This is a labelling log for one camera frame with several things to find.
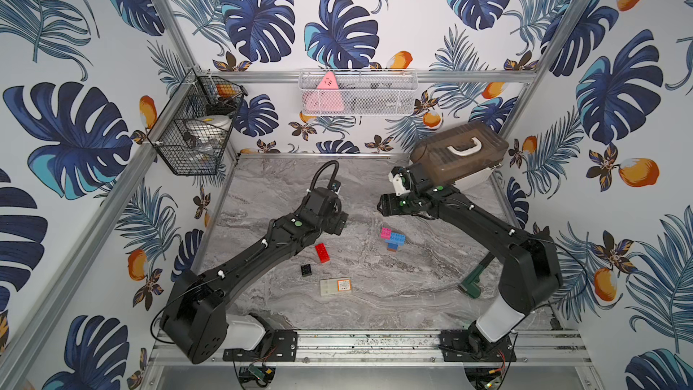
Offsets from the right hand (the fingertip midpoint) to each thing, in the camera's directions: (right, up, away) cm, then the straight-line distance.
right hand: (388, 204), depth 88 cm
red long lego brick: (-22, -17, +3) cm, 28 cm away
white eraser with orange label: (-17, -25, -4) cm, 31 cm away
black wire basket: (-61, +22, -6) cm, 65 cm away
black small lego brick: (-27, -21, 0) cm, 34 cm away
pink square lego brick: (+1, -11, +10) cm, 15 cm away
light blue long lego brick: (+3, -11, 0) cm, 12 cm away
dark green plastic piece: (+25, -25, -4) cm, 35 cm away
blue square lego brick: (+2, -14, +2) cm, 15 cm away
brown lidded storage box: (+22, +17, +6) cm, 29 cm away
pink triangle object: (-20, +36, +2) cm, 41 cm away
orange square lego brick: (+2, -16, +5) cm, 17 cm away
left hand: (-19, 0, -5) cm, 20 cm away
